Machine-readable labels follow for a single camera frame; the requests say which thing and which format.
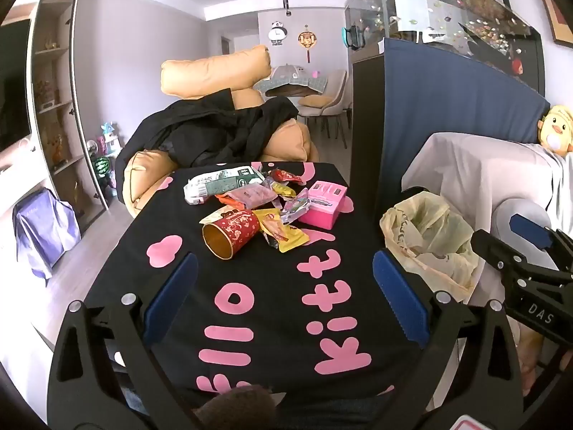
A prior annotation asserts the brown fuzzy object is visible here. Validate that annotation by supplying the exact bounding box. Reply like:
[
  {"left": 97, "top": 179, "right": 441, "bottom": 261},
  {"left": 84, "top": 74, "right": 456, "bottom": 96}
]
[{"left": 197, "top": 385, "right": 278, "bottom": 430}]

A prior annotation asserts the pink translucent packet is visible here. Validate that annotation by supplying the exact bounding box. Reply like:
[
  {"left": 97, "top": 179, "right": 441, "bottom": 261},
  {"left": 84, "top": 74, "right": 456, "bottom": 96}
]
[{"left": 224, "top": 183, "right": 278, "bottom": 210}]

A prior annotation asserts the red candy wrapper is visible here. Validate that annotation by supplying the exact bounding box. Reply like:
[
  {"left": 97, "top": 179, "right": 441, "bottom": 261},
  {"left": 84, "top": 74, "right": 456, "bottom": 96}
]
[{"left": 271, "top": 168, "right": 305, "bottom": 184}]

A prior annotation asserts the watermelon ball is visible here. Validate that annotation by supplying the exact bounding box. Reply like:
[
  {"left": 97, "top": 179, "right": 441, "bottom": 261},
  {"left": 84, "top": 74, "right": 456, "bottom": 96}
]
[{"left": 92, "top": 157, "right": 116, "bottom": 181}]

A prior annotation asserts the black television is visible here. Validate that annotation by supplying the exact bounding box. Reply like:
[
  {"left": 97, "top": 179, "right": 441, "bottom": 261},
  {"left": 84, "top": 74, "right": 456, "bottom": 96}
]
[{"left": 0, "top": 18, "right": 32, "bottom": 153}]

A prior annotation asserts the white green snack packet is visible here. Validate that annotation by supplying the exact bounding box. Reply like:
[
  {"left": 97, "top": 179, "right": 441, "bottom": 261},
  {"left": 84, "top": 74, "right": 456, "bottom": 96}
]
[{"left": 183, "top": 167, "right": 265, "bottom": 206}]

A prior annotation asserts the glass fish tank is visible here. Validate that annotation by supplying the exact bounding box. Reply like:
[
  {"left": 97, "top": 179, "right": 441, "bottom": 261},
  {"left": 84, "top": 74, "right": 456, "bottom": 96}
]
[{"left": 347, "top": 0, "right": 544, "bottom": 95}]

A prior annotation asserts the teal aquarium filter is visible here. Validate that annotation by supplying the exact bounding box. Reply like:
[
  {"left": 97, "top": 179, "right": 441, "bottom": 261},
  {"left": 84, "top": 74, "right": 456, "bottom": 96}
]
[{"left": 342, "top": 24, "right": 363, "bottom": 50}]

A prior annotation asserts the dining table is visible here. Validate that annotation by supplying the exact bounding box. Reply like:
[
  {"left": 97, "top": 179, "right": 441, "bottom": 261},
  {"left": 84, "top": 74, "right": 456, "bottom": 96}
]
[{"left": 253, "top": 65, "right": 329, "bottom": 98}]

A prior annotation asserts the red paper cup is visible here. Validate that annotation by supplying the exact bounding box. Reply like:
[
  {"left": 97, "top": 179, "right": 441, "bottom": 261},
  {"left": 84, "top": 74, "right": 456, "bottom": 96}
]
[{"left": 201, "top": 208, "right": 261, "bottom": 261}]

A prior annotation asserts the pale yellow plastic bag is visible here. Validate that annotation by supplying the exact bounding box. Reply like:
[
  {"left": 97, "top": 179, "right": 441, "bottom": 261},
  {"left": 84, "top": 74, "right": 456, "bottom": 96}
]
[{"left": 380, "top": 191, "right": 480, "bottom": 303}]

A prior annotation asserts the white sheet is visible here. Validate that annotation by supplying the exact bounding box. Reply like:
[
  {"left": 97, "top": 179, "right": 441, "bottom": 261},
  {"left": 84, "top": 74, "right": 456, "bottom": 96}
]
[{"left": 401, "top": 132, "right": 573, "bottom": 305}]

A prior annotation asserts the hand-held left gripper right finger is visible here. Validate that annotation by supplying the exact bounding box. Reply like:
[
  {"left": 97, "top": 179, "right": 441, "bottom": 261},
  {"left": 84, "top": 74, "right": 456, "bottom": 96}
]
[{"left": 373, "top": 250, "right": 524, "bottom": 430}]

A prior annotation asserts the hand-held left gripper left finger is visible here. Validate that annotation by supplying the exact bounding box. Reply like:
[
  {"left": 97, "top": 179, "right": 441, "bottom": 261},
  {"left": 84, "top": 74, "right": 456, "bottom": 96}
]
[{"left": 47, "top": 252, "right": 200, "bottom": 430}]

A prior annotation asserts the panda wall clock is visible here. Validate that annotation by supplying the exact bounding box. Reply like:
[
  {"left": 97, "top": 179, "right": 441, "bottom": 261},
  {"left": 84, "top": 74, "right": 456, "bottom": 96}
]
[{"left": 268, "top": 20, "right": 288, "bottom": 48}]

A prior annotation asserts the glass door shelf cabinet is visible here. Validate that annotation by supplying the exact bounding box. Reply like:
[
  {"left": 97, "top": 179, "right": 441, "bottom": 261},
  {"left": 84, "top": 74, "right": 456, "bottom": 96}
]
[{"left": 27, "top": 0, "right": 112, "bottom": 220}]

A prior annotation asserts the black pink printed tablecloth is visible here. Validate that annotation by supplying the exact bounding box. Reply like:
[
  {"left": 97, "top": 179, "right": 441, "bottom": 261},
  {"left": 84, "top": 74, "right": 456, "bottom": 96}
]
[{"left": 87, "top": 161, "right": 430, "bottom": 413}]

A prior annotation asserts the orange packet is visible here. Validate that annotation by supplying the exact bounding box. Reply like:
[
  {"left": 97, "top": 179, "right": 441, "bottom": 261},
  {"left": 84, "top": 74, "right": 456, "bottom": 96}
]
[{"left": 215, "top": 193, "right": 245, "bottom": 210}]

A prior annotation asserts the yellow snack wrapper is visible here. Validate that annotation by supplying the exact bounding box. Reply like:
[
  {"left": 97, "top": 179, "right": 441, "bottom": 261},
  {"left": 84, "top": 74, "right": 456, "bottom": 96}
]
[{"left": 253, "top": 208, "right": 310, "bottom": 253}]

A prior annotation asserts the yellow duck plush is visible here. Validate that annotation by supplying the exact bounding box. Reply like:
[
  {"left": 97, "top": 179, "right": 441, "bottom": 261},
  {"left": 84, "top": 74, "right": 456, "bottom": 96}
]
[{"left": 537, "top": 104, "right": 573, "bottom": 157}]

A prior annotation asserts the black jacket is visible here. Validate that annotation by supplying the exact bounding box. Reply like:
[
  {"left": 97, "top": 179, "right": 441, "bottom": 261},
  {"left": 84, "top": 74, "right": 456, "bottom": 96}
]
[{"left": 115, "top": 89, "right": 300, "bottom": 184}]

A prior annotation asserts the golden wall ornament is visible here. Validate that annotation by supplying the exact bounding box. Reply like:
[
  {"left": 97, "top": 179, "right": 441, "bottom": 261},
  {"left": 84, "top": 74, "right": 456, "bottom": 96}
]
[{"left": 298, "top": 24, "right": 318, "bottom": 63}]

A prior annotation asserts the black tank stand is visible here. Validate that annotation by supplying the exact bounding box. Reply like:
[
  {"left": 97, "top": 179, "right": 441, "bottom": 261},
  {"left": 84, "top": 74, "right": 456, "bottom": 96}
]
[{"left": 350, "top": 56, "right": 388, "bottom": 234}]

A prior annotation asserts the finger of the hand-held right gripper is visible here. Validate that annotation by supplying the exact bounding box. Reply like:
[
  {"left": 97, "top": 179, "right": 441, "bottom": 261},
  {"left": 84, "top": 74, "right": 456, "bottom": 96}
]
[
  {"left": 470, "top": 229, "right": 560, "bottom": 274},
  {"left": 509, "top": 214, "right": 573, "bottom": 256}
]

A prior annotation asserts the colourful toy figure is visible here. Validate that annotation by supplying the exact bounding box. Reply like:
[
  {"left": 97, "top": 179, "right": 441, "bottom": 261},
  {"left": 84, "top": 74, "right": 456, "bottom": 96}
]
[{"left": 96, "top": 121, "right": 122, "bottom": 157}]

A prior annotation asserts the purple bag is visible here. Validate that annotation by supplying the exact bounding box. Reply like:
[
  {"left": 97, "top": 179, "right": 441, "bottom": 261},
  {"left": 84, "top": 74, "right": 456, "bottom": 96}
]
[{"left": 13, "top": 188, "right": 82, "bottom": 281}]

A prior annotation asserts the beige dining chair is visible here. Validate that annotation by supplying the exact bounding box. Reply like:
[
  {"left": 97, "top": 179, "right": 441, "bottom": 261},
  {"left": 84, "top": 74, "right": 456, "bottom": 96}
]
[{"left": 319, "top": 69, "right": 349, "bottom": 148}]

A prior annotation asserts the framed wall picture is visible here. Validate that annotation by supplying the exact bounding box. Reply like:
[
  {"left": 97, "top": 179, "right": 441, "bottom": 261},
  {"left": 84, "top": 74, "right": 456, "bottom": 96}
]
[{"left": 533, "top": 0, "right": 573, "bottom": 46}]

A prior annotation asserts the tan leather sofa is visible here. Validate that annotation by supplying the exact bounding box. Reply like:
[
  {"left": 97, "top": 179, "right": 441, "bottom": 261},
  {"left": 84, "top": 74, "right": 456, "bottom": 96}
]
[{"left": 123, "top": 87, "right": 319, "bottom": 216}]

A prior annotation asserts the purple colourful wrapper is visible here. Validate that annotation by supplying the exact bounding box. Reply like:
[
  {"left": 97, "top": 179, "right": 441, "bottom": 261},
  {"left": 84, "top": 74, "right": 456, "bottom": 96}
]
[{"left": 280, "top": 188, "right": 312, "bottom": 225}]

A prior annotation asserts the small yellow candy wrapper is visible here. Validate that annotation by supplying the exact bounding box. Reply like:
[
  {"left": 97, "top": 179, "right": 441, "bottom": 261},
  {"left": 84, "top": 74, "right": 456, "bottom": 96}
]
[{"left": 269, "top": 179, "right": 297, "bottom": 199}]

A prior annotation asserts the pink box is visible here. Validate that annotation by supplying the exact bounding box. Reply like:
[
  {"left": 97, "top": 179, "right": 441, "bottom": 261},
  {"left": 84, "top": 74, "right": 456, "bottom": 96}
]
[{"left": 298, "top": 180, "right": 349, "bottom": 230}]

